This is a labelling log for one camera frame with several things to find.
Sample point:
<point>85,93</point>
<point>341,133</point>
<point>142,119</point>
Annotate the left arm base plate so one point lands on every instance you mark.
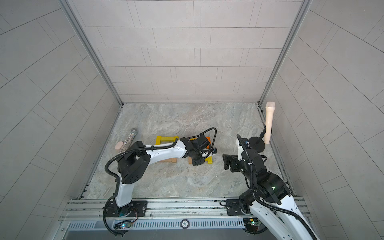
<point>138,208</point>

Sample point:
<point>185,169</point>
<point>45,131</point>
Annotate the red orange block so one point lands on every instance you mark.
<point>209,140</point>

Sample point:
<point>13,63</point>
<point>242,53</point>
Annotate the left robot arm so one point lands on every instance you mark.
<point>129,167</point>

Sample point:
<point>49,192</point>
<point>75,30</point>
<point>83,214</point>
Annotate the beige microphone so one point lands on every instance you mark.
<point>270,108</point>

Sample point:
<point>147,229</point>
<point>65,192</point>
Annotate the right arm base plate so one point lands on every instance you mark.
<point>234,208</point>

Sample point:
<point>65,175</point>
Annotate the left circuit board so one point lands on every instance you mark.
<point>123,225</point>

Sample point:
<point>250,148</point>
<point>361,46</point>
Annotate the right circuit board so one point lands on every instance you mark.
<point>251,225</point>

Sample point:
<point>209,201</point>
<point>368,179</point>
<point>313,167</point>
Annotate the aluminium rail frame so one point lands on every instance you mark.
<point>161,214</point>

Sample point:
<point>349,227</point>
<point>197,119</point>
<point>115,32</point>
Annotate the glitter silver microphone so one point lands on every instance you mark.
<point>129,140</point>

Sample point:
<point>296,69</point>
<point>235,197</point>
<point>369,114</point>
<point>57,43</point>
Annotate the round sticker on rail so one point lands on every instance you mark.
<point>185,223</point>

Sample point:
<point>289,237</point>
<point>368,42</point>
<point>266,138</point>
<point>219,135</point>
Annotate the circuit board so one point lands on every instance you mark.
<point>251,225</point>
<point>123,225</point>

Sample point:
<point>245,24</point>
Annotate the lime yellow block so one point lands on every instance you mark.
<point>169,139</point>
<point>209,160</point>

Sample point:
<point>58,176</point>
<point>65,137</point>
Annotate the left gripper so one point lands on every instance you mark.
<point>198,162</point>

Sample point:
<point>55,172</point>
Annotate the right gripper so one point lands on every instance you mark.
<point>234,160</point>

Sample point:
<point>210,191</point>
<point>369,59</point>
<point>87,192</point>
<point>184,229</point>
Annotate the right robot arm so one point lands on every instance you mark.
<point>268,198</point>

